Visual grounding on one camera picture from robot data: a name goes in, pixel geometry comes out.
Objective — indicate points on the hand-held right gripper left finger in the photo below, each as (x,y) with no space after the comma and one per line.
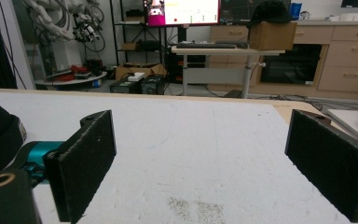
(80,161)

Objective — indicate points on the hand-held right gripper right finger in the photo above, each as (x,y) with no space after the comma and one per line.
(329,161)

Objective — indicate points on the white flat board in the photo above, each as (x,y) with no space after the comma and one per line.
(348,121)

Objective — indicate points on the round white platform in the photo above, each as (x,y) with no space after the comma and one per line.
(71,81)

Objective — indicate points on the black computer case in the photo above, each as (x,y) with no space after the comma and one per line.
(136,85)

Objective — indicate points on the small white box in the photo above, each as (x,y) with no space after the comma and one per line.
(136,76)

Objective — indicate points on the wooden cabinet with drawers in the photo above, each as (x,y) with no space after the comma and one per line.
(351,56)

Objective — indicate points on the open cardboard box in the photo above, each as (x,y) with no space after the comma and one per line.
(140,69)

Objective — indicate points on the black foot pedal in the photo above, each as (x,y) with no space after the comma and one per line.
(233,93)

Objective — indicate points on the black metal shelf rack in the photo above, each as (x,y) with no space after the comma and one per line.
(143,45)

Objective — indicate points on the closed cardboard box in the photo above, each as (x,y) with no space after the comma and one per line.
(272,35)

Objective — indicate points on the white height-adjustable desk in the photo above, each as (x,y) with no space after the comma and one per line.
(214,74)

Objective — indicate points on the black computer tower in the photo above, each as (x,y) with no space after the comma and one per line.
(192,67)

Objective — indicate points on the blue container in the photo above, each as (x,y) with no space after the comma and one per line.
(296,11)

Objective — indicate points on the black keyboard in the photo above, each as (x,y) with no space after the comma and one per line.
(205,45)

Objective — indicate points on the dark monitor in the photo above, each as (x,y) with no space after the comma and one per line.
(239,9)

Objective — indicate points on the bright monitor with red frame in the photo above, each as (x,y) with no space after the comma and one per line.
(186,11)

